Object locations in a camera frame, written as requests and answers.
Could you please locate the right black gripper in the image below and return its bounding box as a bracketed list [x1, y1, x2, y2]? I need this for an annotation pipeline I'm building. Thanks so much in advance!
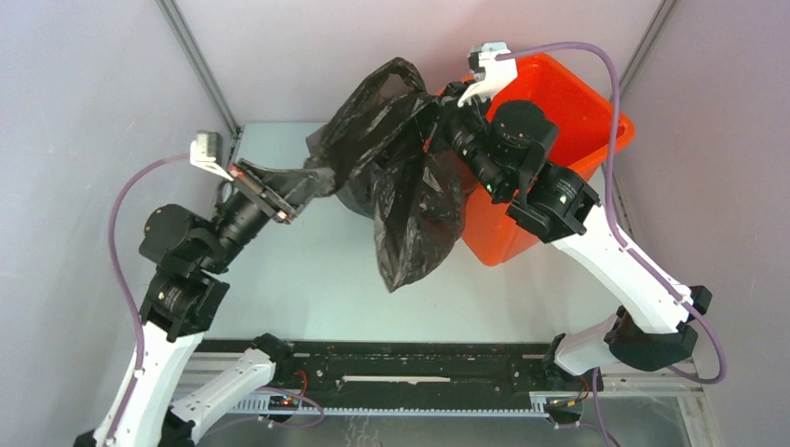
[408, 80, 509, 201]

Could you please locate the orange plastic trash bin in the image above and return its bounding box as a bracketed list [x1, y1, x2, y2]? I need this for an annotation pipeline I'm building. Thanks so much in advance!
[462, 55, 635, 266]

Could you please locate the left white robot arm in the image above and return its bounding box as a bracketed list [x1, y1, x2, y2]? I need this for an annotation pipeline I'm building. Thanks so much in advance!
[75, 160, 334, 446]

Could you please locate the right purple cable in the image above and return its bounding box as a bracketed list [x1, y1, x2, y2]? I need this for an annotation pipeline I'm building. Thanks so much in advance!
[497, 41, 729, 447]

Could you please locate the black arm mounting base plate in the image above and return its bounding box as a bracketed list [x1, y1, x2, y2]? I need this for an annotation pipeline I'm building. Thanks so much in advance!
[197, 337, 605, 409]

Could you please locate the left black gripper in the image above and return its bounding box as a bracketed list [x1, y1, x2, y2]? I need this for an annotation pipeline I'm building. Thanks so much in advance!
[203, 155, 340, 270]

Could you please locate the black plastic trash bag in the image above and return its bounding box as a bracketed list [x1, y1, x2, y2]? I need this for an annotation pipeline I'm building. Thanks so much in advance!
[304, 57, 476, 292]

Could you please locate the aluminium frame rail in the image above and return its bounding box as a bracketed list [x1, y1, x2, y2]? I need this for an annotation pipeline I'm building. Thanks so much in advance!
[173, 352, 703, 400]

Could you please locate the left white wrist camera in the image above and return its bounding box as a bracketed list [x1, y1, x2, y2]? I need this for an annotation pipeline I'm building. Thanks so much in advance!
[188, 130, 234, 182]

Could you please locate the grey cable duct strip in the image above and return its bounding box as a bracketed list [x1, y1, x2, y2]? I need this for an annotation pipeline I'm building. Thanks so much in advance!
[227, 394, 549, 418]

